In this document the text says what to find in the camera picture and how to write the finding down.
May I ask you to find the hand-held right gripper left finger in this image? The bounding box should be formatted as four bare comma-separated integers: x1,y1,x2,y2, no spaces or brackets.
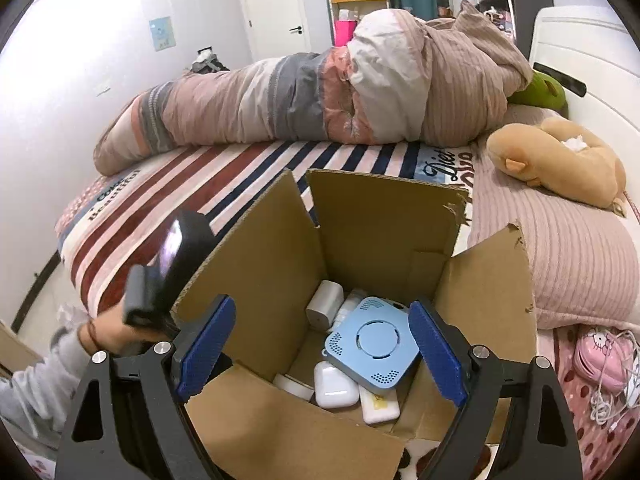
55,295,237,480

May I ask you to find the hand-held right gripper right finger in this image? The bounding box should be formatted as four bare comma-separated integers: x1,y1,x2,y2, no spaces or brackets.
408,299,584,480

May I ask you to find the blue square router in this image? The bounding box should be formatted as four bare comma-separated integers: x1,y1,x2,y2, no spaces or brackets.
324,295,422,396

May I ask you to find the brown cardboard box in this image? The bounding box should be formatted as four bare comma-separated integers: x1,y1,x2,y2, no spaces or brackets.
171,167,540,480

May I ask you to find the person's left forearm grey sleeve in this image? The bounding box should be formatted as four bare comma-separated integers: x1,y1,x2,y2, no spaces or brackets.
0,324,97,443

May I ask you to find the person's left hand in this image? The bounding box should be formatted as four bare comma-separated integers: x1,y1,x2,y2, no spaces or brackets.
91,304,173,358

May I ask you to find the striped printed blanket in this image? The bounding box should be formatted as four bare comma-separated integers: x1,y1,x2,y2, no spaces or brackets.
54,139,477,313

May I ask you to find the white flat power bank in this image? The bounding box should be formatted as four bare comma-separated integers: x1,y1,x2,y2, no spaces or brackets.
359,386,401,426

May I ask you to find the white round puck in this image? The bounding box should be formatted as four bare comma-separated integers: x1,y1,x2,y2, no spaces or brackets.
272,373,316,401

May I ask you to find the white plastic adapter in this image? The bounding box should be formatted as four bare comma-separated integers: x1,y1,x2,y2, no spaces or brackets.
331,289,368,335

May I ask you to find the white earbud case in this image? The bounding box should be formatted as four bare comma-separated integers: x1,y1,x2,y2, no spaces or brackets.
313,359,362,410

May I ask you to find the white charger cube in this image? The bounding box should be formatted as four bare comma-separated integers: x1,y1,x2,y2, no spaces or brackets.
305,279,346,331

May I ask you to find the pink cat hand warmer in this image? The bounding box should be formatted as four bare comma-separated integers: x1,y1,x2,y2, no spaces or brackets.
573,329,638,395

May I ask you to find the dotted pink bed sheet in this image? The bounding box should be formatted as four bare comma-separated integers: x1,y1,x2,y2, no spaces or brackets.
536,324,640,480

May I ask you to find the black bag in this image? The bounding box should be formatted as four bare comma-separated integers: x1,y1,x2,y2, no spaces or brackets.
191,47,232,75

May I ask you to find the rolled pink grey quilt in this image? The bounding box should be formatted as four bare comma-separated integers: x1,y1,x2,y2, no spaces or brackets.
93,0,534,177

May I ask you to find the tan plush toy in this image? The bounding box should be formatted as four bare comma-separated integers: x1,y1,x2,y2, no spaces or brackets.
486,117,629,217

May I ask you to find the white door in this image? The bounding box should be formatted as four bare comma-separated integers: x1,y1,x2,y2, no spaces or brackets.
236,0,312,63

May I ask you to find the pink gift bag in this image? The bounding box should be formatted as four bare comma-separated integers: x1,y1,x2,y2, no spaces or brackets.
335,18,357,48

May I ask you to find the green plush toy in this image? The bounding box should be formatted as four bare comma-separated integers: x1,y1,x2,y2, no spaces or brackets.
509,71,569,111

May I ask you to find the wooden side table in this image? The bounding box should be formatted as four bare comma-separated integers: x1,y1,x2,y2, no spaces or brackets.
328,0,392,46

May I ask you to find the white bed headboard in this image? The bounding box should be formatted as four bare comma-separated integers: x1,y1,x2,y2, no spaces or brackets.
529,5,640,226

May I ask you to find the black bed frame rail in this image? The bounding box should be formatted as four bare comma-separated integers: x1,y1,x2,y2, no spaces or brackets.
10,249,62,333

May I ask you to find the pink corduroy pillow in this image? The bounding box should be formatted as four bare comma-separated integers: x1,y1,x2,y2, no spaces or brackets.
469,140,640,332

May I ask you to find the white cable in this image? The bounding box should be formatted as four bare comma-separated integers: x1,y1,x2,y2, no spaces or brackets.
589,329,640,433

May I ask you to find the blue wall poster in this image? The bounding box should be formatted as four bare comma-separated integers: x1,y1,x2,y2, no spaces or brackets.
149,16,176,54

